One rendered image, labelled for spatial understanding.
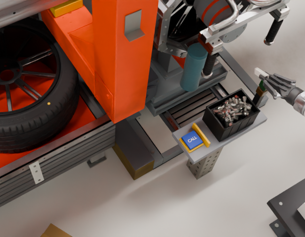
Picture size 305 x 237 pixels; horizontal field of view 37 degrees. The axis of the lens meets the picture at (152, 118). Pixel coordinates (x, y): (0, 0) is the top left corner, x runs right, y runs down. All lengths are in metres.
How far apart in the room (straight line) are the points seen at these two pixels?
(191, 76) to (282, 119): 0.89
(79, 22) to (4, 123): 0.55
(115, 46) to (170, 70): 0.99
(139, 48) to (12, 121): 0.70
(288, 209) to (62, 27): 1.30
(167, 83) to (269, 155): 0.70
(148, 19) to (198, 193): 1.18
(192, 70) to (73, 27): 0.56
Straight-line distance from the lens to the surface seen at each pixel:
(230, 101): 2.06
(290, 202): 2.23
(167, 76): 2.48
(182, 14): 2.08
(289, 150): 2.70
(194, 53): 1.96
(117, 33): 1.49
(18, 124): 2.04
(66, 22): 2.11
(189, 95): 2.56
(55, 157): 2.15
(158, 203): 2.40
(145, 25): 1.55
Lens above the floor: 2.26
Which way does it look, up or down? 60 degrees down
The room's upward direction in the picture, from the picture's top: 10 degrees clockwise
